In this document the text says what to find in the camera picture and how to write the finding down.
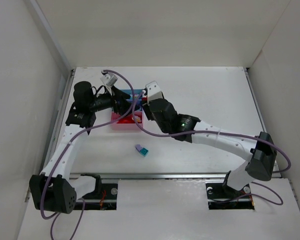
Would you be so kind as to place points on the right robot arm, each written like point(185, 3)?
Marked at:
point(258, 153)

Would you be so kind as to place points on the teal flower face lego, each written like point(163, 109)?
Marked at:
point(134, 96)

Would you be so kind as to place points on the red flower round lego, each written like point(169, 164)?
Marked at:
point(137, 118)

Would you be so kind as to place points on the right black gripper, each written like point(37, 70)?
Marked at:
point(148, 112)

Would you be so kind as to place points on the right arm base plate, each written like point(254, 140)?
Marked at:
point(222, 197)

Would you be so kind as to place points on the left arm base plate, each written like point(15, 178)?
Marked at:
point(104, 199)

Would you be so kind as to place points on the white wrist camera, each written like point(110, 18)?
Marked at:
point(108, 78)
point(153, 91)

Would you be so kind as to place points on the aluminium rail front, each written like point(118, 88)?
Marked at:
point(162, 175)

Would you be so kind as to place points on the lavender lego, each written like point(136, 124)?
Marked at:
point(138, 147)

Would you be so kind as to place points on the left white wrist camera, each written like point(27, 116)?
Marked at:
point(108, 78)

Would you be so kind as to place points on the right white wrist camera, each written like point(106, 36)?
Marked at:
point(153, 91)

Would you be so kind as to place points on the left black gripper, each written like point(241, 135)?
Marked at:
point(117, 104)

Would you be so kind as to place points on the red half round lego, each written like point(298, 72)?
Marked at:
point(125, 121)

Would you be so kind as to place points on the purple container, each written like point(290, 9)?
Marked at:
point(131, 102)

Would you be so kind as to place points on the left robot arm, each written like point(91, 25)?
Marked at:
point(52, 189)

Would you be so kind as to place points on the small teal square lego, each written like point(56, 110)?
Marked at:
point(143, 151)

